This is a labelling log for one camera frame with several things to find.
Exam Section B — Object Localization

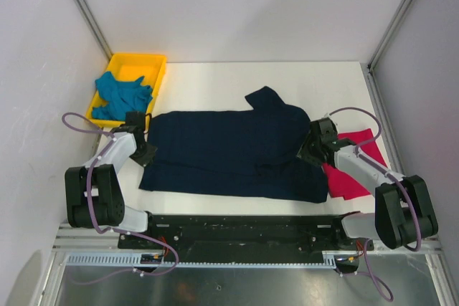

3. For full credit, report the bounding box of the navy blue t-shirt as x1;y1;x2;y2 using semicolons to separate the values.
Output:
139;87;328;204

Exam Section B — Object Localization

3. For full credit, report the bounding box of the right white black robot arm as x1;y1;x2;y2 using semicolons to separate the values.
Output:
298;118;438;251

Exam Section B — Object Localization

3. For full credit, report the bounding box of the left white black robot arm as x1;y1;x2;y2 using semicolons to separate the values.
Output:
62;111;158;249

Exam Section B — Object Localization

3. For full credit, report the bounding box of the teal crumpled t-shirt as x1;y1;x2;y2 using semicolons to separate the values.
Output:
91;72;153;121

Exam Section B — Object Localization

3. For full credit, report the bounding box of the folded magenta t-shirt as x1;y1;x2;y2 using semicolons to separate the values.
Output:
322;128;387;201

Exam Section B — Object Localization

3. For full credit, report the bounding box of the yellow plastic bin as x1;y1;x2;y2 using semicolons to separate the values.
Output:
86;54;166;128

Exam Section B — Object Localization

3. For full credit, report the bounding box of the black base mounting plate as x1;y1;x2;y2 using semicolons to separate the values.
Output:
116;214;376;253

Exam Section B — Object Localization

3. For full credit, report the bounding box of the right aluminium frame post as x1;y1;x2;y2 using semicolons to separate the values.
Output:
366;0;437;70

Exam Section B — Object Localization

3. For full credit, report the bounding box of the aluminium frame post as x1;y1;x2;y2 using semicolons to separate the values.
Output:
366;0;437;70
73;0;113;61

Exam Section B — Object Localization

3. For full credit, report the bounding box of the slotted grey cable duct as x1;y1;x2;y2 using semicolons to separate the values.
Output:
64;250;359;269

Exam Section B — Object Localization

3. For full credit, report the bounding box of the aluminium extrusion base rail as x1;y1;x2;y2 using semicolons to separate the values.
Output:
53;223;123;252

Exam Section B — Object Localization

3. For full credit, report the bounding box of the left aluminium frame post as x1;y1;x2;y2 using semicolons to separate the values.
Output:
73;0;113;61

